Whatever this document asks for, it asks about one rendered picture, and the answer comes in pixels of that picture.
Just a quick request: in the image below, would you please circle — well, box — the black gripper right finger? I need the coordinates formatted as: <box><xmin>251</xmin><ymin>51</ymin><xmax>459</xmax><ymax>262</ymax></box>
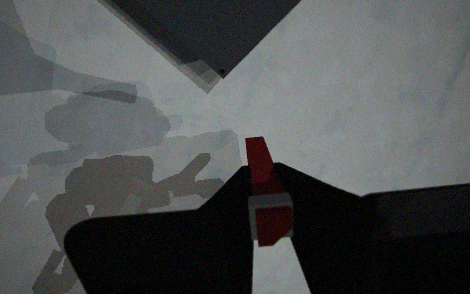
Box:
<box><xmin>273</xmin><ymin>162</ymin><xmax>470</xmax><ymax>294</ymax></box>

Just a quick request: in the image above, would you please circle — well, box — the dark red peg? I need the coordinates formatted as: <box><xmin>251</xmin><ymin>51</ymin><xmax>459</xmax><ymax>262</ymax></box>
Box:
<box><xmin>245</xmin><ymin>136</ymin><xmax>294</xmax><ymax>247</ymax></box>

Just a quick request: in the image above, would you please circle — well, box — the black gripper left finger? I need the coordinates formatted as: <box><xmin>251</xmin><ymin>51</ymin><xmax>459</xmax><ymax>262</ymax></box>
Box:
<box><xmin>64</xmin><ymin>165</ymin><xmax>254</xmax><ymax>294</ymax></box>

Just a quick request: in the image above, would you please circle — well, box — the dark grey sloped panel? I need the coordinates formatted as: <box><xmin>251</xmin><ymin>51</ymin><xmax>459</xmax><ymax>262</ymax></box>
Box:
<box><xmin>136</xmin><ymin>0</ymin><xmax>301</xmax><ymax>79</ymax></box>

